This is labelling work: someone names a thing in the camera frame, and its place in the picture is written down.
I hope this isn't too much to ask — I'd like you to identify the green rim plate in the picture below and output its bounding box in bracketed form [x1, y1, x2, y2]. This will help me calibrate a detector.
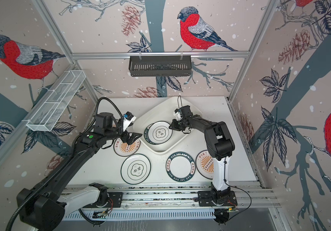
[165, 152, 196, 182]
[144, 124, 153, 144]

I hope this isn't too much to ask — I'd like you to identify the white plastic bin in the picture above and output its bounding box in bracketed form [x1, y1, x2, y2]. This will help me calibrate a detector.
[132, 97, 202, 155]

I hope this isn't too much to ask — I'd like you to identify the black rim flower plate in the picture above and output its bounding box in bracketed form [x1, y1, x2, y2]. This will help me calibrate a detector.
[121, 154, 151, 185]
[149, 121, 173, 145]

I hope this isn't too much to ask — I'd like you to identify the orange sunburst plate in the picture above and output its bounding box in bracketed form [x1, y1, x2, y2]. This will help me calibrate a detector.
[113, 138, 141, 157]
[196, 150, 214, 180]

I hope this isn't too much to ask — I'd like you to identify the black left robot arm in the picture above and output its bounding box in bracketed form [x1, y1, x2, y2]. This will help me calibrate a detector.
[6, 112, 142, 231]

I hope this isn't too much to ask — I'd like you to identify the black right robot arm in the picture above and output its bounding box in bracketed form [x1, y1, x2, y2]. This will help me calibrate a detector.
[169, 112, 235, 205]

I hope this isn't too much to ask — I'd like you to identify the black rim flower plate front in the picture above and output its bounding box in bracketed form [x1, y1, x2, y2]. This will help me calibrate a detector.
[121, 154, 151, 185]

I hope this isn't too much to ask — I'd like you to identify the green rim plate front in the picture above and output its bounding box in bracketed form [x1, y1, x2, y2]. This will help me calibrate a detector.
[165, 152, 196, 182]

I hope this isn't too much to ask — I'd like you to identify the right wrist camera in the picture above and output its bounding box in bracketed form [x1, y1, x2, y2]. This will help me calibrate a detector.
[174, 105, 192, 121]

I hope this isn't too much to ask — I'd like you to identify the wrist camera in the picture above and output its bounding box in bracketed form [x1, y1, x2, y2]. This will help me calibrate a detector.
[122, 112, 136, 131]
[174, 105, 192, 121]

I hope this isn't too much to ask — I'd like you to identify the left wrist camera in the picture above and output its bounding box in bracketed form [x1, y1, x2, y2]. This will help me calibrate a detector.
[122, 112, 136, 131]

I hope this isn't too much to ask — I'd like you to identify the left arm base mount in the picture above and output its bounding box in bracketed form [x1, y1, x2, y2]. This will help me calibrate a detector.
[84, 192, 123, 208]

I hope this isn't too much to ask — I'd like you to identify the aluminium rail base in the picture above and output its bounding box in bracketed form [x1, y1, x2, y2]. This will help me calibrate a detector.
[58, 184, 282, 210]

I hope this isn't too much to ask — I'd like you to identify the black wire wall basket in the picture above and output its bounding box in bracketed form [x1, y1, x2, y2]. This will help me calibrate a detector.
[129, 55, 192, 77]

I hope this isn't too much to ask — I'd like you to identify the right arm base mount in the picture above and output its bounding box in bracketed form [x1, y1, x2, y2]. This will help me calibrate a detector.
[193, 189, 238, 207]

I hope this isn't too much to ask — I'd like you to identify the black cable right base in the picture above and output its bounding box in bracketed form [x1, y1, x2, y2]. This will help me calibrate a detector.
[226, 181, 253, 223]

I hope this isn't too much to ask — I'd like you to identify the white mesh wall shelf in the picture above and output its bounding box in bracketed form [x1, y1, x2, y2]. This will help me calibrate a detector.
[26, 70, 86, 131]

